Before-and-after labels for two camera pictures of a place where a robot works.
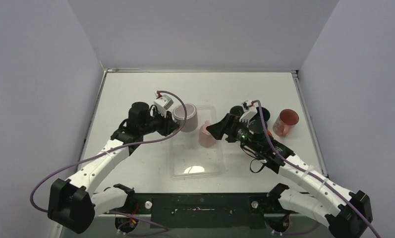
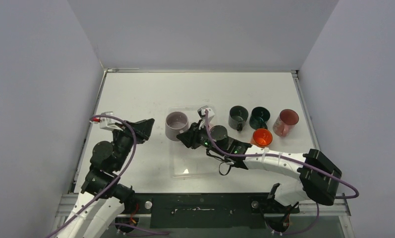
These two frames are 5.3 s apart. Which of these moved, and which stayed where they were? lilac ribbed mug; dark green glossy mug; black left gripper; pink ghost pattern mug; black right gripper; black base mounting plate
Moved: black left gripper; lilac ribbed mug; black right gripper
Stayed: dark green glossy mug; pink ghost pattern mug; black base mounting plate
